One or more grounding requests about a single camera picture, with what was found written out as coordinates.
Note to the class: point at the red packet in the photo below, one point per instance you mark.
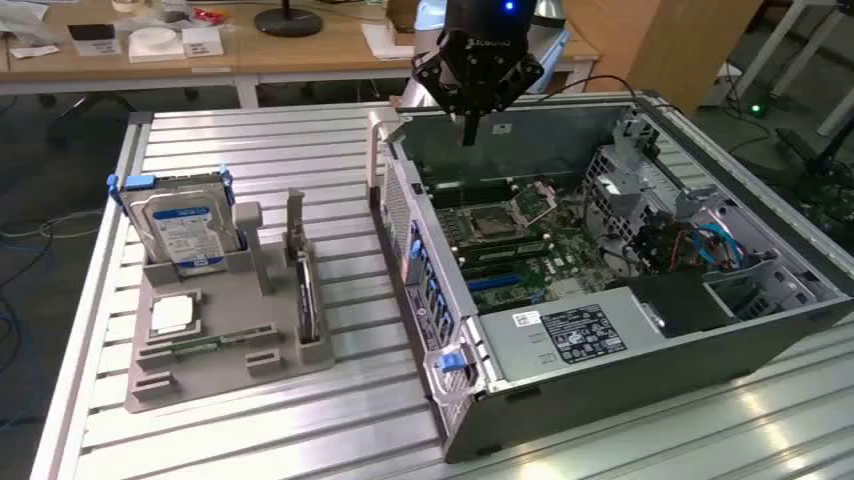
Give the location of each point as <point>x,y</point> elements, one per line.
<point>208,16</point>

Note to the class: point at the clear plastic bag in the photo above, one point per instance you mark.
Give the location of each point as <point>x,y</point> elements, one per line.
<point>27,22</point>

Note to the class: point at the open dark grey PC case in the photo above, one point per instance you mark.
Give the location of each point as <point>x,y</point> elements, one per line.
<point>601,400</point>

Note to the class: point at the white booklet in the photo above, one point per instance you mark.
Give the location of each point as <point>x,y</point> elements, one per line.
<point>387,45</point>

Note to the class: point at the CPU socket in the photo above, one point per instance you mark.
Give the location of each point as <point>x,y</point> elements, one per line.
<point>493,224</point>

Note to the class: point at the silver CPU chip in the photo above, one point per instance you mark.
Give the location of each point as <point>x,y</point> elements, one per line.
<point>172,315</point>

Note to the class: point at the wooden desk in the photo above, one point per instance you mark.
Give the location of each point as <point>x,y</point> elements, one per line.
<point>301,55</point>

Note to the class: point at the beige tape roll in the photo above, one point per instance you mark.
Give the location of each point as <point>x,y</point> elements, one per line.
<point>120,6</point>

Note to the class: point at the green indicator light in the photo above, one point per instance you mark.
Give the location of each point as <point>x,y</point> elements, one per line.
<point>757,108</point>

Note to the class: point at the silver power supply unit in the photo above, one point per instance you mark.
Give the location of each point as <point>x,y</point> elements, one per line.
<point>514,350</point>

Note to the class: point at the silver perforated disk bay cage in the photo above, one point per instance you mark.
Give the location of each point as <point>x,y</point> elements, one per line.
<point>621,200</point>

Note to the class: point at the black chair base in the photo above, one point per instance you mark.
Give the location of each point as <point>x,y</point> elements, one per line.
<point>74,112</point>

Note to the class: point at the white box with black top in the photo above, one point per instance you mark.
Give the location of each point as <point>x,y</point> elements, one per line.
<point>94,47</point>

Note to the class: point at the long black expansion slot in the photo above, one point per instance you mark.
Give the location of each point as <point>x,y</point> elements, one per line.
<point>501,250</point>

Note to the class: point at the plain white labelled box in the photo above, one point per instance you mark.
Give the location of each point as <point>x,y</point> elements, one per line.
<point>202,47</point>

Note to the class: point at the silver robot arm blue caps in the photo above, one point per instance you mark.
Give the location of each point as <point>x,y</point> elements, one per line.
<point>549,12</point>

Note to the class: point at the white box with round roll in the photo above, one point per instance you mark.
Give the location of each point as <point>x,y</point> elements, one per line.
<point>156,50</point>

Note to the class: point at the green motherboard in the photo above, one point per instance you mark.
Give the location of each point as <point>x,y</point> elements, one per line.
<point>567,250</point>

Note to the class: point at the wooden cabinet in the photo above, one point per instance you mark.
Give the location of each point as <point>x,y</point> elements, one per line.
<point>668,50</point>

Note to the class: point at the green RAM stick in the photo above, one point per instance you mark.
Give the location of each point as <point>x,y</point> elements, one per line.
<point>214,342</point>

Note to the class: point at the white desk frame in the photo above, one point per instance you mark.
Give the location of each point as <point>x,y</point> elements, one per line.
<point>837,117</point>

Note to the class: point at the cardboard box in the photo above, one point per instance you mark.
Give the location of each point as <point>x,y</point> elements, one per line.
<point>401,15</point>

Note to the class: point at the graphics card with metal bracket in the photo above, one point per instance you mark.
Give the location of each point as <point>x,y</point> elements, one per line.
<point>307,300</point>

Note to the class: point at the grey open disk bay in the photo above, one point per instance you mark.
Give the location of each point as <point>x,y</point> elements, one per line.
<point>788,290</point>

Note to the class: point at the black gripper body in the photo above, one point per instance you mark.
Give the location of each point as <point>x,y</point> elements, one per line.
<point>490,30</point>

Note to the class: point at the grey plastic parts rack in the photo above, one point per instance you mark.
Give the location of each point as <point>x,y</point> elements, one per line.
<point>220,350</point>

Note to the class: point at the white paper card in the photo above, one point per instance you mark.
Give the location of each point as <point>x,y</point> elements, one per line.
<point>34,51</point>

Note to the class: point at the hard disk in blue carrier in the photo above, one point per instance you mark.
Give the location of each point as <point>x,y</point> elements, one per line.
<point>187,230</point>

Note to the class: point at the silver chipset heat sink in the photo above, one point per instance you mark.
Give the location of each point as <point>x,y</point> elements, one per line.
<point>571,288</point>

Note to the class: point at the black round lamp base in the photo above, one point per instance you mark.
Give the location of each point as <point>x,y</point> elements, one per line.
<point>289,25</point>

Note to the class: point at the metal socket cover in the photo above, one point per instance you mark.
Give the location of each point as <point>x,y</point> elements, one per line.
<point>534,197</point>

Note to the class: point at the black pouch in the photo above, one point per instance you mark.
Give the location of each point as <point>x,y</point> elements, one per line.
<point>176,17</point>

